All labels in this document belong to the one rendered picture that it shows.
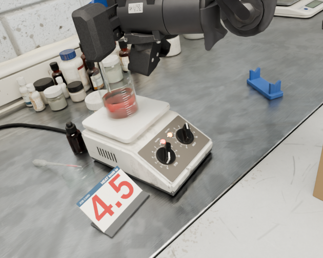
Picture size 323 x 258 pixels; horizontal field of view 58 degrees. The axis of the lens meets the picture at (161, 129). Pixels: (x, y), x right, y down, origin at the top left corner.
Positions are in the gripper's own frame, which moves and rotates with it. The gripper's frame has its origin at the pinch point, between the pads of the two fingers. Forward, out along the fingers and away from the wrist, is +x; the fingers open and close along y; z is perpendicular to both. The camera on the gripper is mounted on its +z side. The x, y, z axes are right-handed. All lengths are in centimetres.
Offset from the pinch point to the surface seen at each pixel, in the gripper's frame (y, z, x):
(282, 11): 81, 24, -20
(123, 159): -6.8, 21.2, -2.9
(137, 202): -11.5, 25.4, -6.9
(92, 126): -4.3, 17.0, 3.6
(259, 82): 28.4, 24.9, -19.5
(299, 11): 78, 23, -26
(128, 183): -9.4, 23.9, -4.6
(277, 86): 24.3, 23.4, -23.8
